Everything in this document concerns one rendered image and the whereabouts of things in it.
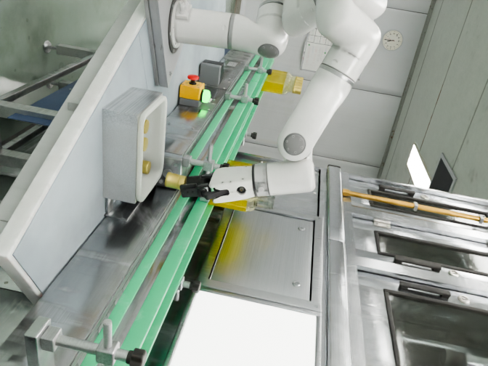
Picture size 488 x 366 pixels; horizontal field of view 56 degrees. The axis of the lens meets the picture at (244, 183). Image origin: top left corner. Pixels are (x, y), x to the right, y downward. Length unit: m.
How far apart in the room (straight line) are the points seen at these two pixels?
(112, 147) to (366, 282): 0.85
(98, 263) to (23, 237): 0.22
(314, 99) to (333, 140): 6.64
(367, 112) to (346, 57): 6.47
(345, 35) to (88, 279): 0.70
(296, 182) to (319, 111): 0.16
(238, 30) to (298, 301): 0.73
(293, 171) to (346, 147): 6.65
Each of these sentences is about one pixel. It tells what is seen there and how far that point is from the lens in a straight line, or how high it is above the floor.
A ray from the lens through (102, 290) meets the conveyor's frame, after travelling 0.95.
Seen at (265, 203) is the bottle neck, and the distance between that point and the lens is 1.37.
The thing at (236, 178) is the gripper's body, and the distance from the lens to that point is 1.02.
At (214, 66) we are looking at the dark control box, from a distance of 1.84.
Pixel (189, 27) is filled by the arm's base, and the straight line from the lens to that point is 1.31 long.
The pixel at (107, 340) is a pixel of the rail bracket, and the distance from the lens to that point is 0.70.
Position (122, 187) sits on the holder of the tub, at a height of 0.80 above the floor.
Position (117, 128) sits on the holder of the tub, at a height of 0.78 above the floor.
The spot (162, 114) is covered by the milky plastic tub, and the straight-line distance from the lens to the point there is 1.16.
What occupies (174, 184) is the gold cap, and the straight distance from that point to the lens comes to 1.07.
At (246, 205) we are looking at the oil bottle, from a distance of 1.36.
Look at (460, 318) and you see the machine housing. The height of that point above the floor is 1.73.
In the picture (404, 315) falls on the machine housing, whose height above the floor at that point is 1.56.
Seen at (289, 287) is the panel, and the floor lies 1.23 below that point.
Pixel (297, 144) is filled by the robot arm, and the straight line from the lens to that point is 0.95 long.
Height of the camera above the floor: 1.15
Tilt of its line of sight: 4 degrees down
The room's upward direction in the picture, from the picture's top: 101 degrees clockwise
